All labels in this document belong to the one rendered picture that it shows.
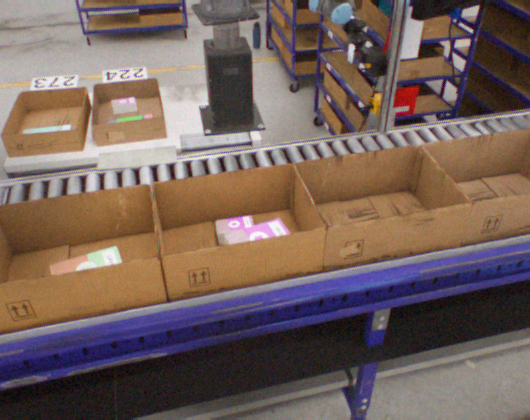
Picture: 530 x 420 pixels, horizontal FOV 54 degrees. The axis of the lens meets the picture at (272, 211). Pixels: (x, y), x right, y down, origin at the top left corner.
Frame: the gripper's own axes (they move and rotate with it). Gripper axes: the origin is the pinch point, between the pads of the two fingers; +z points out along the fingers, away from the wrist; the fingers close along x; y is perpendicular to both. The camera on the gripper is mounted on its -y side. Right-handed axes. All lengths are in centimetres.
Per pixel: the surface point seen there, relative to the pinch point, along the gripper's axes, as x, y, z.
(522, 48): -111, 47, -24
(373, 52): 5.9, -23.5, 14.1
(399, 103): -7.7, -1.7, 25.4
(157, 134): 93, 4, 18
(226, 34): 59, -22, -5
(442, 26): -46, 9, -18
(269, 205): 61, -43, 75
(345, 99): -17, 83, -32
